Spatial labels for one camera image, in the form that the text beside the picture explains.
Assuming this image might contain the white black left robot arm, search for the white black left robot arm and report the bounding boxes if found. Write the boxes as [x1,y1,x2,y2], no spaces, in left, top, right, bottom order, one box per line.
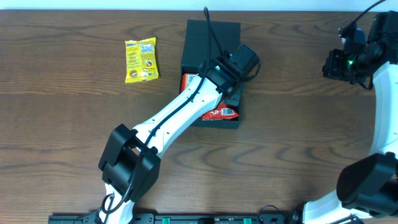
[98,60,249,223]

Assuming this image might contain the black gift box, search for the black gift box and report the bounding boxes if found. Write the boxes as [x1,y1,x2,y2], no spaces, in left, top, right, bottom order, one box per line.
[180,20,241,129]

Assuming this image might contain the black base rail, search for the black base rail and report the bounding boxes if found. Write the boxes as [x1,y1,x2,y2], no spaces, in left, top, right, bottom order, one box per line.
[48,205,304,224]

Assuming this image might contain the orange snack box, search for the orange snack box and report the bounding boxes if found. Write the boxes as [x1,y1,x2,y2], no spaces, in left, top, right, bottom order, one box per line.
[180,73,197,93]

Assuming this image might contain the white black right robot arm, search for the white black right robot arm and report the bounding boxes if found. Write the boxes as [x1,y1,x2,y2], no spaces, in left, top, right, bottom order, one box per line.
[292,11,397,224]

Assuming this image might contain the yellow candy bag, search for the yellow candy bag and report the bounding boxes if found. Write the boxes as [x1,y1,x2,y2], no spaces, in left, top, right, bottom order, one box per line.
[125,37,159,83]

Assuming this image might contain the red candy bag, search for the red candy bag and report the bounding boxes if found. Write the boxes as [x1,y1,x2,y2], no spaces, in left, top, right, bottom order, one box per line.
[201,103,239,121]

